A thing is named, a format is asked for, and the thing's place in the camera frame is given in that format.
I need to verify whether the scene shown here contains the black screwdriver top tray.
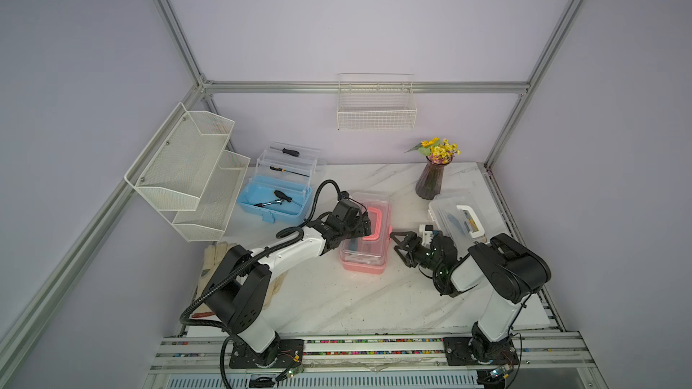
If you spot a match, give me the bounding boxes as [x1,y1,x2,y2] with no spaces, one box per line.
[270,147,300,158]

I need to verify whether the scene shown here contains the clear white toolbox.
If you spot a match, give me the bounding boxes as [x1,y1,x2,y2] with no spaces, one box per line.
[428,189,506,251]

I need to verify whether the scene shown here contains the robot base rail plate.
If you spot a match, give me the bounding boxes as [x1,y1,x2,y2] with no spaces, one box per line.
[143,329,607,388]

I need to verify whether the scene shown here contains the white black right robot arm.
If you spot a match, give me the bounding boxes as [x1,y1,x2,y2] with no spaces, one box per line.
[390,232,551,365]

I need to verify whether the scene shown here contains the black screwdriver middle tray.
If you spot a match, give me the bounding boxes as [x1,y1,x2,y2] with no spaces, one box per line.
[270,166,311,178]

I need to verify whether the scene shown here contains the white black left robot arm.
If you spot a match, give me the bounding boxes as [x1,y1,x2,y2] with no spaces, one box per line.
[202,198,371,356]

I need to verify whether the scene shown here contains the cream knit work glove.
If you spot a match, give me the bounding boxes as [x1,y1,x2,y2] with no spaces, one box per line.
[262,273,287,310]

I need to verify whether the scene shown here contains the upper white mesh wall shelf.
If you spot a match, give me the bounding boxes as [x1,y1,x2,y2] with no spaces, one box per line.
[124,104,234,212]

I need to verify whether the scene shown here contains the black tool in blue base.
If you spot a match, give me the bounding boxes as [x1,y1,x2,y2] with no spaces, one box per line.
[254,190,293,208]

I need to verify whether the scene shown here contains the dark glass flower vase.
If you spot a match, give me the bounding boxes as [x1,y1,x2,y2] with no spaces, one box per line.
[416,160,445,200]

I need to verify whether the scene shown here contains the white mesh wall shelf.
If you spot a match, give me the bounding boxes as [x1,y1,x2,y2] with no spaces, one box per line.
[171,151,250,242]
[124,104,234,212]

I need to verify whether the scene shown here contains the aluminium frame rails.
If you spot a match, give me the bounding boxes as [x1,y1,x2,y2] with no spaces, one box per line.
[1,0,568,333]

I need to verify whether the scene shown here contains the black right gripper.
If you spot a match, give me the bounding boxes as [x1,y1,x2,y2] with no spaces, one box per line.
[390,232,443,275]

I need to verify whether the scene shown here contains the yellow artificial flowers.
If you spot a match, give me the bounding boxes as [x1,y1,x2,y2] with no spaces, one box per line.
[407,138,461,165]

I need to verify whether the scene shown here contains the pink toolbox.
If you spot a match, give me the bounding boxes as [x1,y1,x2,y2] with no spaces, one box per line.
[338,190,393,276]

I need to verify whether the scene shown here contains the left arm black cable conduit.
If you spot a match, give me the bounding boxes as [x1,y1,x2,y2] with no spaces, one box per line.
[177,179,342,389]

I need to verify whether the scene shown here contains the lower white mesh wall shelf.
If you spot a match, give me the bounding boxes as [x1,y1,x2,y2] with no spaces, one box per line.
[171,151,250,242]

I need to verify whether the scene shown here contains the blue tiered toolbox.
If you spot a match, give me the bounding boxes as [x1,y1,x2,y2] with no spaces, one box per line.
[237,142,324,225]

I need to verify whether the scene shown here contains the white wire wall basket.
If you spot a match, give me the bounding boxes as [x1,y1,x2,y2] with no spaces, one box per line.
[336,73,417,131]

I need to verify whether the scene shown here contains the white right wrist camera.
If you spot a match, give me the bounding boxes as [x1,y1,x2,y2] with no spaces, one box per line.
[419,224,439,248]

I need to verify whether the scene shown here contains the black screwdriver tray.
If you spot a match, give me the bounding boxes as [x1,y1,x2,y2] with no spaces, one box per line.
[270,166,311,178]
[270,147,300,158]

